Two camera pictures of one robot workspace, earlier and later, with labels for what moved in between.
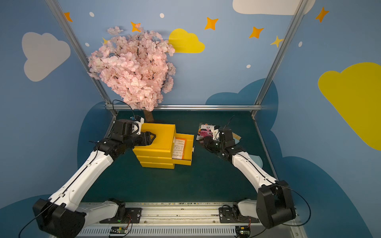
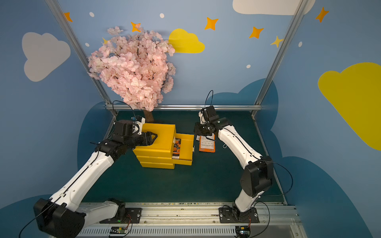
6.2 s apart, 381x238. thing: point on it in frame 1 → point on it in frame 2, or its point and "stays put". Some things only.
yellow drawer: (189, 150) stays put
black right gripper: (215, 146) → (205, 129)
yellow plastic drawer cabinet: (158, 153) stays put
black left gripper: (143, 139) stays put
